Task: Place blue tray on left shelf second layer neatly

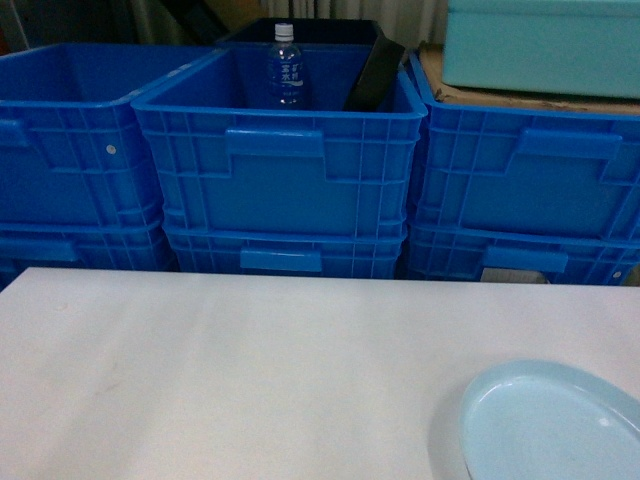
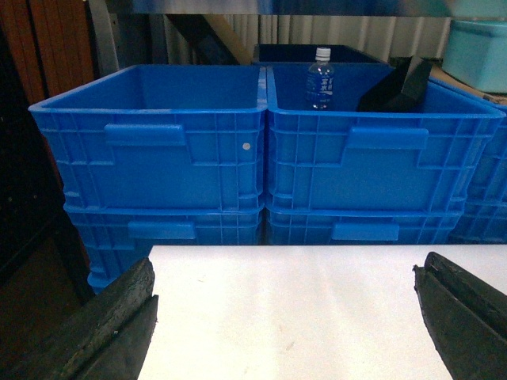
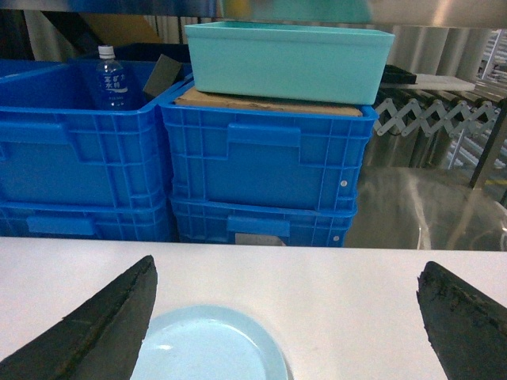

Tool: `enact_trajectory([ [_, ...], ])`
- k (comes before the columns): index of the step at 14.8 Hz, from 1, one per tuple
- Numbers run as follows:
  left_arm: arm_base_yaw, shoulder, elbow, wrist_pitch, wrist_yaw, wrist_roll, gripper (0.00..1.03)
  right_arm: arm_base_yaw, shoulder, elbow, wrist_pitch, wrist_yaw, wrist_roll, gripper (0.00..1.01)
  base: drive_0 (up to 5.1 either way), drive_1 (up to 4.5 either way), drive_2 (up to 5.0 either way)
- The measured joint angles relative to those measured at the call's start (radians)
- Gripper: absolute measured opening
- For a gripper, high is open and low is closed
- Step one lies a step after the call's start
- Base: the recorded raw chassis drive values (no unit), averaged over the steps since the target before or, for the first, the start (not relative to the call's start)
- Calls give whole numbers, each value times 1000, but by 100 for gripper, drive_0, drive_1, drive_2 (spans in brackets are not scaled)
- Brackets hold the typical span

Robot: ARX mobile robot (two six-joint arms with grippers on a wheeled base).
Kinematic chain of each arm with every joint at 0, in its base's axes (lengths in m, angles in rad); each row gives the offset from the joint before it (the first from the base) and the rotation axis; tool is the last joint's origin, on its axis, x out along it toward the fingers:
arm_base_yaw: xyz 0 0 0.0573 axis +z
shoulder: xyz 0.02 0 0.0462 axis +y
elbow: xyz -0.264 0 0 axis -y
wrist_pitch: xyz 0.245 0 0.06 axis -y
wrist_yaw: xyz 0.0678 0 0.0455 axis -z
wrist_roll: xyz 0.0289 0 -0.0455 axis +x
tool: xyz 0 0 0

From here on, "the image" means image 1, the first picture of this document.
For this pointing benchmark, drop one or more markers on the blue crate top left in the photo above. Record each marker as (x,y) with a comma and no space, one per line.
(72,151)

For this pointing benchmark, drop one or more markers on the blue crate bottom middle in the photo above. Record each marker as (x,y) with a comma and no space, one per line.
(260,253)

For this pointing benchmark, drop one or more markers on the blue crate bottom right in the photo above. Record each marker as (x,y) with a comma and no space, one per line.
(462,254)

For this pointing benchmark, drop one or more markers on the blue crate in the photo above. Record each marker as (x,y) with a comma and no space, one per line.
(260,253)
(462,254)
(72,151)
(229,159)
(518,170)
(135,248)

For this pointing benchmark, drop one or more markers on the blue crate top right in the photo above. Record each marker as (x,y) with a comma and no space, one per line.
(518,170)

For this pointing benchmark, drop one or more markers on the clear water bottle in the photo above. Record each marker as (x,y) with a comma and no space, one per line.
(285,67)

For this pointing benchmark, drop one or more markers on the light blue round tray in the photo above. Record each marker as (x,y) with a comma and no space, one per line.
(532,419)

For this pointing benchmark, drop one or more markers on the black plastic tray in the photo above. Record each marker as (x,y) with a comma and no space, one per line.
(372,75)

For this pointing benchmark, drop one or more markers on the blue crate bottom left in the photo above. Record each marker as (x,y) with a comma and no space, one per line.
(135,248)

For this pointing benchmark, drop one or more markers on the teal plastic box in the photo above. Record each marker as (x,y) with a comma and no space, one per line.
(583,48)

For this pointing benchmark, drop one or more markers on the blue crate top middle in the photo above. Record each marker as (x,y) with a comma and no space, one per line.
(229,159)

